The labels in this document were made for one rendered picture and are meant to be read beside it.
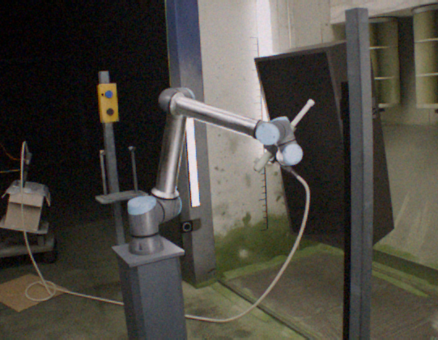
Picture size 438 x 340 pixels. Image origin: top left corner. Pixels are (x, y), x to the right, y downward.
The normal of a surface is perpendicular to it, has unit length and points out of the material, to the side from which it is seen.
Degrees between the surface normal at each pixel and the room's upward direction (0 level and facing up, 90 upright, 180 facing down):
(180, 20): 90
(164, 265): 90
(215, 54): 90
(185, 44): 90
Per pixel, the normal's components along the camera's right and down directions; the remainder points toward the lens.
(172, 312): 0.50, 0.11
